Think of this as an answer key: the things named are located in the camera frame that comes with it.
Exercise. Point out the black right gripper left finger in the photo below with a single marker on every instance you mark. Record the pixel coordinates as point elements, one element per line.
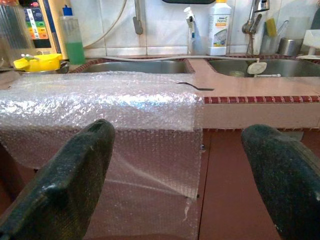
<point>62,187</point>

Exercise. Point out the clear bubble wrap sheet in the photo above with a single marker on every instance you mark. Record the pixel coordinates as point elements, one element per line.
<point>125,105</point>

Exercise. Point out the small white spray bottle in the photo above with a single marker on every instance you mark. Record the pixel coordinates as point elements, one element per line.
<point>191,22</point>

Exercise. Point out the small green white brush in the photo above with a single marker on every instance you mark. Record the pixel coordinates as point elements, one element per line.
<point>30,57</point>

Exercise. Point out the yellow plastic funnel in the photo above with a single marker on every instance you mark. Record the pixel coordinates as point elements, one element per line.
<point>42,63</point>

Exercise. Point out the round steel bowl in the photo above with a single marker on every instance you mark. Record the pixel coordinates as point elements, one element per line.
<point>63,67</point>

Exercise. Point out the yellow sponge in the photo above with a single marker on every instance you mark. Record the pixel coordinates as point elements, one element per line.
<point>271,26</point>

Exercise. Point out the translucent plastic container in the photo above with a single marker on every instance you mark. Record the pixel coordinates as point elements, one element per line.
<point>297,27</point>

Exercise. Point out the thin black strip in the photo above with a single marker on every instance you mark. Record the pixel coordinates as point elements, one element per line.
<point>205,89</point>

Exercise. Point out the beige water ionizer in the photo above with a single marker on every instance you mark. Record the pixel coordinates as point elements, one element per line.
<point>37,27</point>

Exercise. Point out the chrome sink faucet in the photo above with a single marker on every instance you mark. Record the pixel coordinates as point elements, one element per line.
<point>255,20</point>

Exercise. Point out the green liquid bottle blue cap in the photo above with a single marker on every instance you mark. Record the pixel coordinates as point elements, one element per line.
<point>75,50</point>

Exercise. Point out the steel sink basin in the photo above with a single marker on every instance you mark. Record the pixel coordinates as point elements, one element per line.
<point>287,67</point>
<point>137,67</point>

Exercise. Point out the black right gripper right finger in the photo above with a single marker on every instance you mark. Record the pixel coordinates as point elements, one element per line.
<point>287,187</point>

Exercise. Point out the clear plastic utensil holder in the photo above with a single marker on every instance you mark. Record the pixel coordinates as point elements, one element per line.
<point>268,45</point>

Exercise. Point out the brown cabinet door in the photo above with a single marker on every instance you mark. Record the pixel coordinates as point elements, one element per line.
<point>230,187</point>
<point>15,180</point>

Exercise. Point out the white round sink plug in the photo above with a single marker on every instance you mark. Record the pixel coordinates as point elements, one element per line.
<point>256,67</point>

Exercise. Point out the steel cup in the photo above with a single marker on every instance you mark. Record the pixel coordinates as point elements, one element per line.
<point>288,47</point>

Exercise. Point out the white detergent bottle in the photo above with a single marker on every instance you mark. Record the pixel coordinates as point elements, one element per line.
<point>220,25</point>

